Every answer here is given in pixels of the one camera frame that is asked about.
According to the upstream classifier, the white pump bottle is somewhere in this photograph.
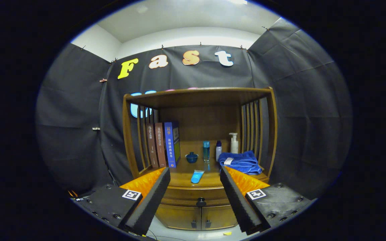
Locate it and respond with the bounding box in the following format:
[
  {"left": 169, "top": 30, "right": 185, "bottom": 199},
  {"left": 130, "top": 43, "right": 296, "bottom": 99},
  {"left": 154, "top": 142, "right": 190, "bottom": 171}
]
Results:
[{"left": 229, "top": 133, "right": 239, "bottom": 154}]

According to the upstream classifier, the blue folded towel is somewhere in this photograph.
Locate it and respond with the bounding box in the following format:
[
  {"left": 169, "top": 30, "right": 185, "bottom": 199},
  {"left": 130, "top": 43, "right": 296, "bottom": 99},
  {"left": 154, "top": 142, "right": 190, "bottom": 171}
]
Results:
[{"left": 218, "top": 150, "right": 263, "bottom": 175}]

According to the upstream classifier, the wooden cabinet door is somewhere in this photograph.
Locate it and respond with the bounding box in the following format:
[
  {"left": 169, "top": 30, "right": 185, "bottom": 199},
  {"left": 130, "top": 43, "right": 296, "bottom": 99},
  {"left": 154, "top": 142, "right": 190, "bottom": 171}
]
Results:
[
  {"left": 201, "top": 205, "right": 239, "bottom": 230},
  {"left": 155, "top": 204, "right": 202, "bottom": 231}
]

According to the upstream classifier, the wooden countertop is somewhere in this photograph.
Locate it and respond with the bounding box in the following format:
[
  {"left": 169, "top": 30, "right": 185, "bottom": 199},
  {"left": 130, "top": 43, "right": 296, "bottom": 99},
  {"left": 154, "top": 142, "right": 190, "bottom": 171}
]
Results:
[{"left": 139, "top": 141, "right": 269, "bottom": 188}]

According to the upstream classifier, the dark brown book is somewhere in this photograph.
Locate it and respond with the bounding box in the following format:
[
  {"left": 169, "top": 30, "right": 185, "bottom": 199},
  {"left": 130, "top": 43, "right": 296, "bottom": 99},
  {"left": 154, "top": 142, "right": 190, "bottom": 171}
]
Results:
[{"left": 146, "top": 123, "right": 159, "bottom": 169}]

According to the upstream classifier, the blue squeeze tube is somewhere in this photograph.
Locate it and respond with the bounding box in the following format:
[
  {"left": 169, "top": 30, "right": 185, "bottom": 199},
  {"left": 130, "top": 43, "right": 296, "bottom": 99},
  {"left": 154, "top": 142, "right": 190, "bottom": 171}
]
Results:
[{"left": 191, "top": 170, "right": 205, "bottom": 184}]

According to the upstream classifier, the black device with orange wires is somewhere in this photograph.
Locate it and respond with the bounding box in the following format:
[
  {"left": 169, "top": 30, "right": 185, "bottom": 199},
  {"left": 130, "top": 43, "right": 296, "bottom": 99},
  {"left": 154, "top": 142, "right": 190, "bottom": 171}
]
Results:
[{"left": 67, "top": 190, "right": 84, "bottom": 201}]

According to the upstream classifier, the black floor cable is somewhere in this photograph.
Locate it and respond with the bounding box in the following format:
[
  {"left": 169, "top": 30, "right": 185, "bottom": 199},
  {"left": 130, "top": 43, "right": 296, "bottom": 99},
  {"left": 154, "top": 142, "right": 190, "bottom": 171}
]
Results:
[{"left": 143, "top": 230, "right": 187, "bottom": 241}]

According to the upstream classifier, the blue book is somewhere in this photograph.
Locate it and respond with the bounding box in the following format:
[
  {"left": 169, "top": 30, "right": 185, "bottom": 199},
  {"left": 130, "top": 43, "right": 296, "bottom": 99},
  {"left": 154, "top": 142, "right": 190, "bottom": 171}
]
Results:
[{"left": 164, "top": 121, "right": 181, "bottom": 168}]

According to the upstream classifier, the wooden cabinet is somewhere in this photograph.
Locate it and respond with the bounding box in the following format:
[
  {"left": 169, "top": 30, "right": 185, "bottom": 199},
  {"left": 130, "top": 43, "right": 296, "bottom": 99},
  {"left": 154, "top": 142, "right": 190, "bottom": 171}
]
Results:
[{"left": 123, "top": 87, "right": 278, "bottom": 231}]

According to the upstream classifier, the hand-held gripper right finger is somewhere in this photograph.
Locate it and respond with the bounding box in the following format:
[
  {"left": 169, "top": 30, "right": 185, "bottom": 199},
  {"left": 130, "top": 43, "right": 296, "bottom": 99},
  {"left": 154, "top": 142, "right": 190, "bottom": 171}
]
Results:
[{"left": 220, "top": 166, "right": 316, "bottom": 236}]

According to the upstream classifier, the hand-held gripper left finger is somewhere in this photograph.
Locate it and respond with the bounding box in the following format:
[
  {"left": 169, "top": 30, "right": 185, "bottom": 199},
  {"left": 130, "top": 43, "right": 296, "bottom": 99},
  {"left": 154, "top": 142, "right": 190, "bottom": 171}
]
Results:
[{"left": 77, "top": 167, "right": 171, "bottom": 236}]

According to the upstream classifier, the reddish brown book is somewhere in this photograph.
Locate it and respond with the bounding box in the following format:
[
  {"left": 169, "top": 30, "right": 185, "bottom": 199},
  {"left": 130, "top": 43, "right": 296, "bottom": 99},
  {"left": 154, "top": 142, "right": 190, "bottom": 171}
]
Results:
[{"left": 155, "top": 122, "right": 167, "bottom": 168}]

